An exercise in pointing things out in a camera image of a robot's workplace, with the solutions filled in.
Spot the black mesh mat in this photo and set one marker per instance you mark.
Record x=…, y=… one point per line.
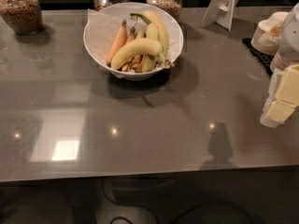
x=263, y=59

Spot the stack of paper cups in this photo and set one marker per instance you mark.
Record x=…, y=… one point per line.
x=266, y=35

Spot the white folded card stand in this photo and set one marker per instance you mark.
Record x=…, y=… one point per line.
x=220, y=12

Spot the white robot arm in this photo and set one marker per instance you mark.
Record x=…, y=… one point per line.
x=288, y=43

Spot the white ceramic bowl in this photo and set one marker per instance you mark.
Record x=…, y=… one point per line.
x=137, y=75

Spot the greenish upright banana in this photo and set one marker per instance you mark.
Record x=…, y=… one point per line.
x=149, y=58

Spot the white paper bowl liner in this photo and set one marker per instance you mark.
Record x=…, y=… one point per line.
x=99, y=31

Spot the left glass jar of grains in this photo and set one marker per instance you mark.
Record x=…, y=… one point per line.
x=24, y=17

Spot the long curved back banana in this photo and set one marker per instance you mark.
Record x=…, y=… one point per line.
x=151, y=17

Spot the small middle orange banana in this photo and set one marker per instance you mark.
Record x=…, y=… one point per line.
x=131, y=35

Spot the large front yellow banana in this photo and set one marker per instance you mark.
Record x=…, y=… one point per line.
x=132, y=49

